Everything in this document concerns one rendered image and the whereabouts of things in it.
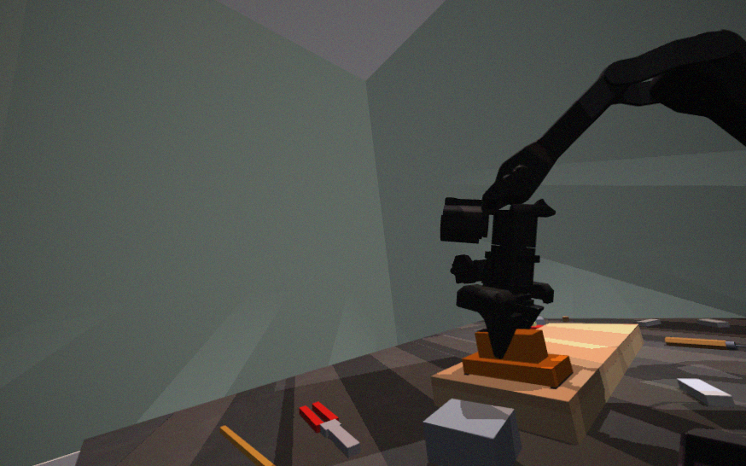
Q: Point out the white rectangular block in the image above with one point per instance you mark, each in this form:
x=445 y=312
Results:
x=706 y=393
x=649 y=322
x=713 y=323

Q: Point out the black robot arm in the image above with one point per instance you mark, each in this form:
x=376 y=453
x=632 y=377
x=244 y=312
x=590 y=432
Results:
x=703 y=75

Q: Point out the tan wooden floor panel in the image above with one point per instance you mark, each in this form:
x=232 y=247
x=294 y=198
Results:
x=600 y=355

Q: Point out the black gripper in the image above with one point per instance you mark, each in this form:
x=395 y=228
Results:
x=506 y=304

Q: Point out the thin orange rod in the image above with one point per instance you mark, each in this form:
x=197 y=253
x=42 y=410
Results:
x=245 y=448

